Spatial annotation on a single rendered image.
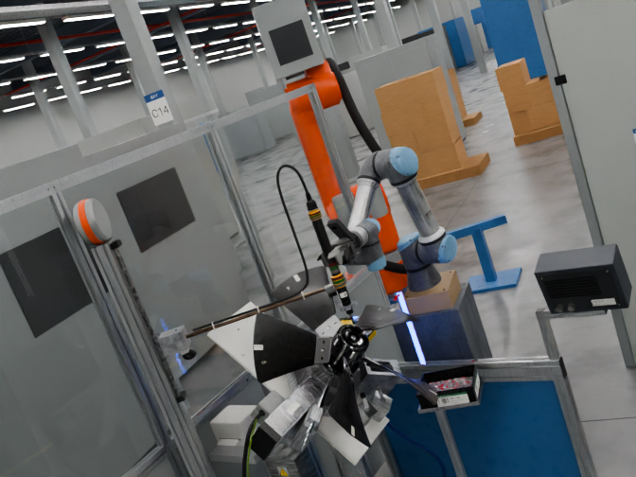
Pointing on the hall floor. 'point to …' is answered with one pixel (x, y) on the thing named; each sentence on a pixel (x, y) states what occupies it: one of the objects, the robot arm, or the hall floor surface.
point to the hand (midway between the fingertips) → (324, 256)
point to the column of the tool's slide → (161, 386)
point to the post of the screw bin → (450, 443)
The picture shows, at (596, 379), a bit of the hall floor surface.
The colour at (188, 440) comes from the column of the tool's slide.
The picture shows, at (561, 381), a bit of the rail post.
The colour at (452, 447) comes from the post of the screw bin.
